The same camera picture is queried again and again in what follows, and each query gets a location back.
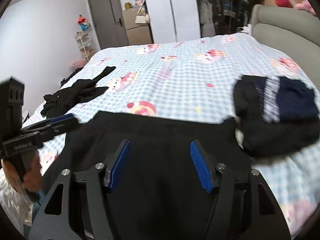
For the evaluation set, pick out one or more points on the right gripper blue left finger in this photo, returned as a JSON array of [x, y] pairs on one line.
[[115, 163]]

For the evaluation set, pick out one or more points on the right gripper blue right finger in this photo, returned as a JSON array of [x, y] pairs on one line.
[[203, 166]]

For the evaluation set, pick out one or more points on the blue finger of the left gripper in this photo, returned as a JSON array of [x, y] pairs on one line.
[[52, 129], [50, 119]]

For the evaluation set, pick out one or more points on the black hooded jacket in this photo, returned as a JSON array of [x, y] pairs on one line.
[[159, 195]]

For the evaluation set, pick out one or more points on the person's left hand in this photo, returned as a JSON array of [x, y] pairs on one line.
[[32, 180]]

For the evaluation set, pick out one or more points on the black stockings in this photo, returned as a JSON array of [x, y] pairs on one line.
[[83, 90]]

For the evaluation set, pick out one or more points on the white rolling shelf cart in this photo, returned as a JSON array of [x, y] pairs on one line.
[[85, 45]]

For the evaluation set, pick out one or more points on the patterned cartoon bed sheet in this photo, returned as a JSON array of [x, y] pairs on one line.
[[193, 81]]

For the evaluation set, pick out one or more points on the black navy folded garment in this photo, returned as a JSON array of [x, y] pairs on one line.
[[278, 115]]

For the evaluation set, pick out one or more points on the beige cabinet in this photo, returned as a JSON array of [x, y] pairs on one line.
[[137, 33]]

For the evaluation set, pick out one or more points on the grey door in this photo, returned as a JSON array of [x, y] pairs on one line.
[[108, 22]]

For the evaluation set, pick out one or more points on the white wardrobe panel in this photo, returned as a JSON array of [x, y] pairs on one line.
[[174, 20]]

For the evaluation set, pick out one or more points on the open dark wardrobe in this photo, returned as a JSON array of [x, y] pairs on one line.
[[221, 17]]

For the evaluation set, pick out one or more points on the grey upholstered headboard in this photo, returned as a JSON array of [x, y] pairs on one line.
[[294, 32]]

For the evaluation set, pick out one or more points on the red plush toy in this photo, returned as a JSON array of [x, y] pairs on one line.
[[284, 3]]

